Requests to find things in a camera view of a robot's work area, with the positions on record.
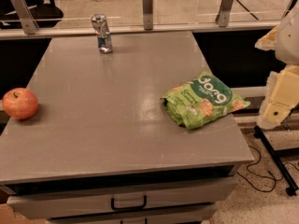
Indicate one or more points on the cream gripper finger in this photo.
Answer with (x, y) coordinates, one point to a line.
(281, 97)

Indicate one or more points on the silver blue redbull can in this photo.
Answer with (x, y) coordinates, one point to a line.
(100, 26)

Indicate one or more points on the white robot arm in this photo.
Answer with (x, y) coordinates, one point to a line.
(283, 39)

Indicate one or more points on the red apple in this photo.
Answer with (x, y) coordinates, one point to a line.
(20, 103)

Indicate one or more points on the green snack bag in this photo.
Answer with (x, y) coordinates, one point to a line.
(201, 100)

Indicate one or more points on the black stand leg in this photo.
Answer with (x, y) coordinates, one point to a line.
(276, 156)

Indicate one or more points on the grey lower drawer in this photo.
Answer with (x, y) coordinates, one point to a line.
(170, 215)

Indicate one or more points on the grey drawer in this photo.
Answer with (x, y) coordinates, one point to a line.
(170, 215)
(97, 201)

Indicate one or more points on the black office chair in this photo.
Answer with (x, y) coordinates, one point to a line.
(44, 12)

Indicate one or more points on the grey top drawer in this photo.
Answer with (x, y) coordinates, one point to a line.
(97, 201)

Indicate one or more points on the right metal railing bracket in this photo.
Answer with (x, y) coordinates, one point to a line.
(223, 16)

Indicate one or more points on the metal railing bracket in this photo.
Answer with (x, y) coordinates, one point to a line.
(27, 21)
(147, 14)
(223, 16)

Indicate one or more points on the middle metal railing bracket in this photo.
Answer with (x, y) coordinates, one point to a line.
(147, 14)

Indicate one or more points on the black drawer handle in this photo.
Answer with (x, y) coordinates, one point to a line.
(128, 205)

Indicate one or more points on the left metal railing bracket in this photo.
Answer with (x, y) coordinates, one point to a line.
(27, 21)

